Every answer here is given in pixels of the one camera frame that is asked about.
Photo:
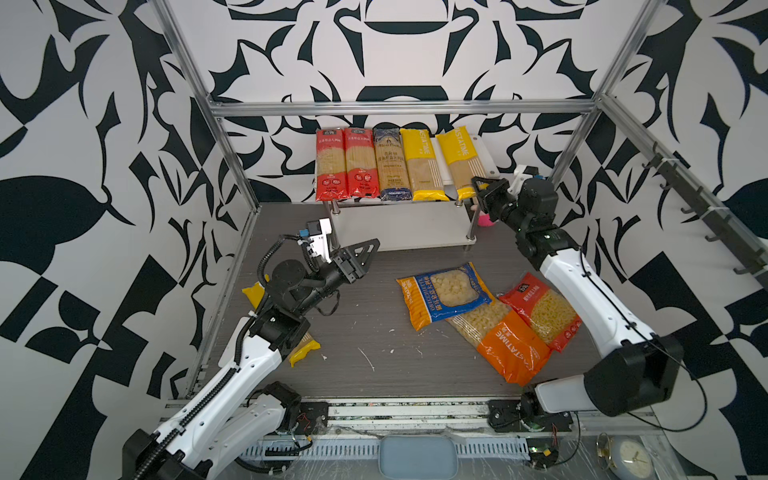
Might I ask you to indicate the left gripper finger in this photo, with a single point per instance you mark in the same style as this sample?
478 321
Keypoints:
362 252
353 272

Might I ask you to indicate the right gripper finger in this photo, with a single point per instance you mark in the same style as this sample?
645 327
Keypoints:
485 191
481 184

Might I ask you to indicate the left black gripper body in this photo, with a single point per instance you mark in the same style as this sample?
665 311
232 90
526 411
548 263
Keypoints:
329 276

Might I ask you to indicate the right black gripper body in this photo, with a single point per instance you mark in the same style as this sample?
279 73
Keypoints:
503 206

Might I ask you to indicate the yellow spaghetti bag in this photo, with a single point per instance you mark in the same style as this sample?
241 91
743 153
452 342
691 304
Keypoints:
462 160
306 345
423 170

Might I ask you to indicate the red spaghetti bag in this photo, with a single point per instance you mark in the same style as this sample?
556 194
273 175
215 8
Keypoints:
361 166
330 167

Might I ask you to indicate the blue gold spaghetti bag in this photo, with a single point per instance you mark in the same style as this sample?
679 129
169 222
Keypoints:
394 184

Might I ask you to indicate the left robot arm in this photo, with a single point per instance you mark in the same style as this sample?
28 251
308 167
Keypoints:
235 409

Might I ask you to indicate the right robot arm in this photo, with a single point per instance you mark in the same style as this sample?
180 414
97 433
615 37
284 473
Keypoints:
638 368

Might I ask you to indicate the white two-tier shelf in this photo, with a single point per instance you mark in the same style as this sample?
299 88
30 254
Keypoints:
407 225

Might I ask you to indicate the orange pasta bag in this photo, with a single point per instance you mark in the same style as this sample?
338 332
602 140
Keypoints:
504 340

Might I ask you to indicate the pink plush pig toy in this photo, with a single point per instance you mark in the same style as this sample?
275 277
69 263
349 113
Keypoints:
483 219

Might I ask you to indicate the blue orange orecchiette bag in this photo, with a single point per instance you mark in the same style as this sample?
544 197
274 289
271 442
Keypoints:
439 295

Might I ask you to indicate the red macaroni bag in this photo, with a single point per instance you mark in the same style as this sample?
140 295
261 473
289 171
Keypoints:
544 310

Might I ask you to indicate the grey blue pad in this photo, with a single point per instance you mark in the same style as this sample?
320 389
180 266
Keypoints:
418 457

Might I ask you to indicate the analog clock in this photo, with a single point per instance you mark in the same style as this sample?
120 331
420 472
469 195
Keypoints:
624 457

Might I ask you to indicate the wall hook rail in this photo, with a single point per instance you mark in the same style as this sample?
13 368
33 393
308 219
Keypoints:
703 205

